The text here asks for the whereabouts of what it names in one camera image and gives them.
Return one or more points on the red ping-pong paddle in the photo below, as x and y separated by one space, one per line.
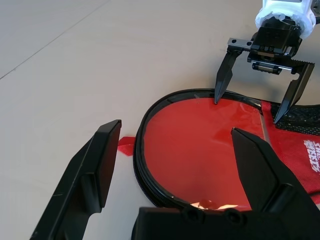
190 150

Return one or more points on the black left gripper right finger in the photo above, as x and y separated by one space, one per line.
262 170

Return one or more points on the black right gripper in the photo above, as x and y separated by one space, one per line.
275 42

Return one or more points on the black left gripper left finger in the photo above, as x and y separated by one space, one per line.
85 175

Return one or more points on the black red paddle case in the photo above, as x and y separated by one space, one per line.
295 150

